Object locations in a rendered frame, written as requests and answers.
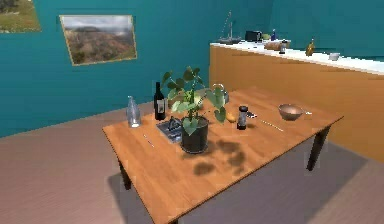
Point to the dark wine bottle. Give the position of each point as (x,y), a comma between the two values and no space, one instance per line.
(159,106)

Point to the framed green field picture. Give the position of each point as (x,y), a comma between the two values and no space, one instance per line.
(18,16)

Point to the thin silver pencil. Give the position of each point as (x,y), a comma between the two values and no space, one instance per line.
(148,140)

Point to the blue bottle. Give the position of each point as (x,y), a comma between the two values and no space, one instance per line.
(273,35)

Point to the clear glass bottle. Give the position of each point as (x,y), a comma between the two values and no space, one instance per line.
(133,115)

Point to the black toaster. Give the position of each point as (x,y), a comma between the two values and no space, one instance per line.
(253,35)

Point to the green houseplant in black pot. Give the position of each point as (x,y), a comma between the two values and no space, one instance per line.
(195,133)

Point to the small white cup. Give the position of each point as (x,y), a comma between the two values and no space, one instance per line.
(334,56)

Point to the brown metal bowl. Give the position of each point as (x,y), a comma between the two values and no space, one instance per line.
(290,111)

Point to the green apple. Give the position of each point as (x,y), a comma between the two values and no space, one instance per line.
(265,36)

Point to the glass kettle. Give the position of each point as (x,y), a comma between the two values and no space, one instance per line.
(224,93)

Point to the framed mountain landscape picture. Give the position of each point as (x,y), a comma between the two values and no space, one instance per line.
(99,39)

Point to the black pepper grinder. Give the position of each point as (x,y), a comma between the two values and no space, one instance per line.
(242,118)

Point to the yellow potato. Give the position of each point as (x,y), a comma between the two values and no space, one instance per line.
(230,117)

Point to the small dark shaker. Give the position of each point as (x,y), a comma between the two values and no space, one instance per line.
(283,46)

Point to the thin silver knife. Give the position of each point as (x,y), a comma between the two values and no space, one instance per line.
(271,125)

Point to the orange kitchen counter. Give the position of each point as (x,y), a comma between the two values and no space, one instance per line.
(293,96)

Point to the wooden dining table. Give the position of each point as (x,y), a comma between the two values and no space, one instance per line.
(186,180)

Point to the grey tray with dark statuette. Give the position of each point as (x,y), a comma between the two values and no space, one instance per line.
(171,128)

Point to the model sailing ship decoration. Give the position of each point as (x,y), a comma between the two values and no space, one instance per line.
(229,37)

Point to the yellow oil bottle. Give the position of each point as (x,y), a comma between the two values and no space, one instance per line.
(310,48)

